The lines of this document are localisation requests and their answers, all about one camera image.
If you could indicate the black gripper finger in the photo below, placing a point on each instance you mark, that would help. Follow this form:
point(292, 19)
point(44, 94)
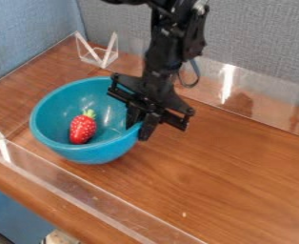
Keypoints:
point(149, 124)
point(133, 115)

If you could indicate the clear acrylic barrier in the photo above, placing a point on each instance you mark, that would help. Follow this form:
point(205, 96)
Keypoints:
point(31, 171)
point(251, 94)

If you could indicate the blue bowl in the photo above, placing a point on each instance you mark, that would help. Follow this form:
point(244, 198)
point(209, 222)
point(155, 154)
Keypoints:
point(61, 105)

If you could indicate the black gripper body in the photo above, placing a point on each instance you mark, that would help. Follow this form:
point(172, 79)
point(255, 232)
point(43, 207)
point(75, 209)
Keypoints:
point(153, 94)

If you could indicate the clear acrylic back barrier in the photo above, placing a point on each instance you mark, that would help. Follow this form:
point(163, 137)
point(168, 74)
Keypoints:
point(251, 94)

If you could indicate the clear acrylic front barrier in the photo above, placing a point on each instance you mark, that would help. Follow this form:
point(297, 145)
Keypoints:
point(31, 171)

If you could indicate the red toy strawberry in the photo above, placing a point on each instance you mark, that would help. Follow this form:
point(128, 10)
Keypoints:
point(83, 127)

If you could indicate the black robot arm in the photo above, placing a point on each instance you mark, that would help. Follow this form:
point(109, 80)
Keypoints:
point(176, 43)

